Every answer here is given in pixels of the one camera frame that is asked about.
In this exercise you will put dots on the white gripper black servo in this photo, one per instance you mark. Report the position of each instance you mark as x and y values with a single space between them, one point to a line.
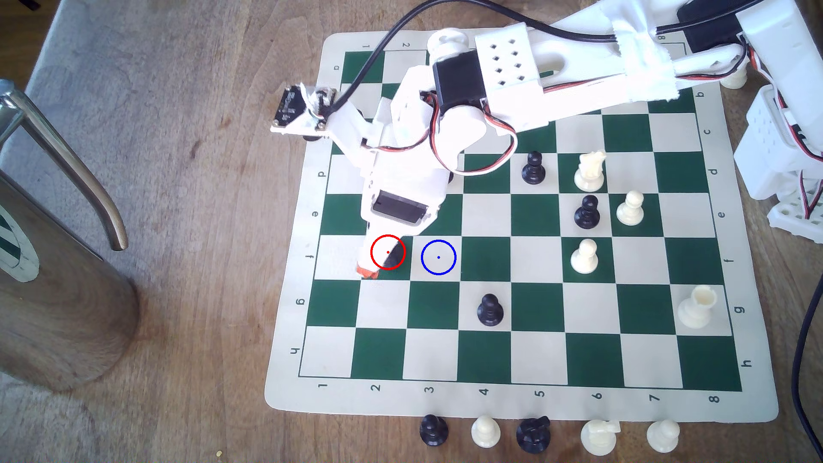
399 208

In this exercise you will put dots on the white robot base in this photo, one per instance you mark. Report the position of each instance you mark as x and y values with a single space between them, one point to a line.
768 154

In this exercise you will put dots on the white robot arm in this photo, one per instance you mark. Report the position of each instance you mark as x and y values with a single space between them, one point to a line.
578 64

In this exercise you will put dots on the black chess pawn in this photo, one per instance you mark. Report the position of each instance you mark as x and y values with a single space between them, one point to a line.
490 311
533 168
433 432
586 213

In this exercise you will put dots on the green and white chess mat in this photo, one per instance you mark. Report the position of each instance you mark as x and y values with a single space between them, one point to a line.
540 360

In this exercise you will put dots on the white chess pawn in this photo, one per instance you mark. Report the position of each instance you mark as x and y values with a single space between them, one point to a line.
584 257
733 80
631 209
663 436
485 433

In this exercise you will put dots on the white chess knight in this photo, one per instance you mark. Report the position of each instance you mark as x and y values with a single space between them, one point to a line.
589 172
599 438

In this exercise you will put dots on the black chess knight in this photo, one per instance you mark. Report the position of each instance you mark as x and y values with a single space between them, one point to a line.
533 436

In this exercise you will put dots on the white chess rook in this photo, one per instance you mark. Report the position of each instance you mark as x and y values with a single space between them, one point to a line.
696 308

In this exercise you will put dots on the white masking tape wrap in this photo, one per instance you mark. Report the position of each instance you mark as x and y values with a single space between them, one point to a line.
643 58

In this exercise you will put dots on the small camera circuit board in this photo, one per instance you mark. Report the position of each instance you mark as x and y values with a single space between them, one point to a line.
292 106

